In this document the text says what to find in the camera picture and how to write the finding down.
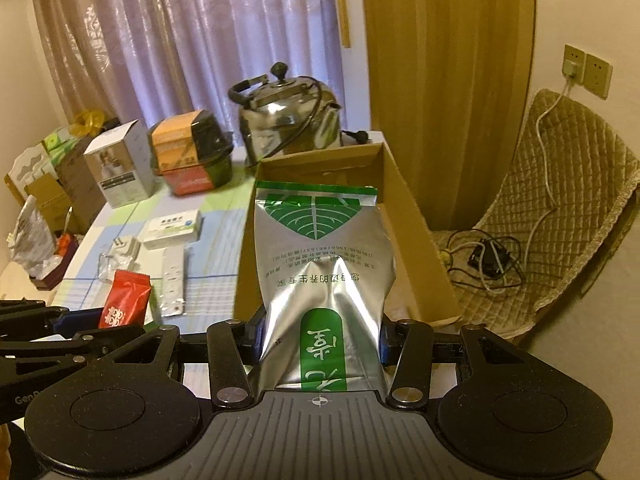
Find white green medicine box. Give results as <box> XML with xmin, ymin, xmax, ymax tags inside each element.
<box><xmin>140</xmin><ymin>209</ymin><xmax>202</xmax><ymax>250</ymax></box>

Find black power adapter cable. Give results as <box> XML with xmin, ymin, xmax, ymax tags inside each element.
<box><xmin>439</xmin><ymin>228</ymin><xmax>526</xmax><ymax>294</ymax></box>

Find black orange food container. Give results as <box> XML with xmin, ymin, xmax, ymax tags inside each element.
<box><xmin>148</xmin><ymin>110</ymin><xmax>233</xmax><ymax>196</ymax></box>

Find white product carton box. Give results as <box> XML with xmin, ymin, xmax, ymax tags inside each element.
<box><xmin>84</xmin><ymin>120</ymin><xmax>154</xmax><ymax>208</ymax></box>

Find brown cardboard boxes stack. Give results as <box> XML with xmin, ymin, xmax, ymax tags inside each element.
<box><xmin>26</xmin><ymin>138</ymin><xmax>105</xmax><ymax>234</ymax></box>

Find purple curtain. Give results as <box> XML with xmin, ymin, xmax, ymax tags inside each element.
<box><xmin>34</xmin><ymin>0</ymin><xmax>344</xmax><ymax>132</ymax></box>

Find plaid tablecloth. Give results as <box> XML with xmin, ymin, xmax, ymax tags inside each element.
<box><xmin>49</xmin><ymin>159</ymin><xmax>262</xmax><ymax>336</ymax></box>

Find white carved chair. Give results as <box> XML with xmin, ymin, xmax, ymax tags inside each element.
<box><xmin>4</xmin><ymin>143</ymin><xmax>58</xmax><ymax>205</ymax></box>

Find stainless steel kettle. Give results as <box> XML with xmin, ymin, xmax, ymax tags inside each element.
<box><xmin>228</xmin><ymin>62</ymin><xmax>369</xmax><ymax>169</ymax></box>

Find open brown cardboard box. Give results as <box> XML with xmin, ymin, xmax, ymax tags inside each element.
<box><xmin>233</xmin><ymin>143</ymin><xmax>462</xmax><ymax>326</ymax></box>

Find double wall socket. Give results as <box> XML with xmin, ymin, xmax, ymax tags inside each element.
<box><xmin>562</xmin><ymin>44</ymin><xmax>613</xmax><ymax>100</ymax></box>

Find white charger cable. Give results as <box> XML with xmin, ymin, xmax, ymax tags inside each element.
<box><xmin>479</xmin><ymin>74</ymin><xmax>582</xmax><ymax>296</ymax></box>

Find dark wooden tray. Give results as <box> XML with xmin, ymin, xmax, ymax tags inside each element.
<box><xmin>29</xmin><ymin>234</ymin><xmax>82</xmax><ymax>291</ymax></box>

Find white remote control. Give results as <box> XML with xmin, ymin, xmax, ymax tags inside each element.
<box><xmin>160</xmin><ymin>245</ymin><xmax>186</xmax><ymax>318</ymax></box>

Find crumpled silver plastic bag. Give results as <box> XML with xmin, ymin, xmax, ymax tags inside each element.
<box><xmin>6</xmin><ymin>195</ymin><xmax>61</xmax><ymax>280</ymax></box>

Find green tissue packs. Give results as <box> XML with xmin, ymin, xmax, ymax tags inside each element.
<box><xmin>43</xmin><ymin>127</ymin><xmax>78</xmax><ymax>158</ymax></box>

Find yellow plastic bag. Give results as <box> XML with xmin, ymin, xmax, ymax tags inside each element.
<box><xmin>68</xmin><ymin>108</ymin><xmax>105</xmax><ymax>138</ymax></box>

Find person left hand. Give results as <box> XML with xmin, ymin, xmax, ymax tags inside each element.
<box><xmin>0</xmin><ymin>424</ymin><xmax>11</xmax><ymax>474</ymax></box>

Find clear plastic packaging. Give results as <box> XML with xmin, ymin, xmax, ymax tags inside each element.
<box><xmin>98</xmin><ymin>235</ymin><xmax>140</xmax><ymax>283</ymax></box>

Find quilted brown chair cushion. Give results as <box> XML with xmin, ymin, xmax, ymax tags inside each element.
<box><xmin>435</xmin><ymin>89</ymin><xmax>639</xmax><ymax>338</ymax></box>

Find red small sachet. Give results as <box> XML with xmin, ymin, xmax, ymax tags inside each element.
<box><xmin>98</xmin><ymin>270</ymin><xmax>152</xmax><ymax>328</ymax></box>

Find silver green foil pouch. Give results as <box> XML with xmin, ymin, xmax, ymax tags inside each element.
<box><xmin>252</xmin><ymin>181</ymin><xmax>396</xmax><ymax>392</ymax></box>

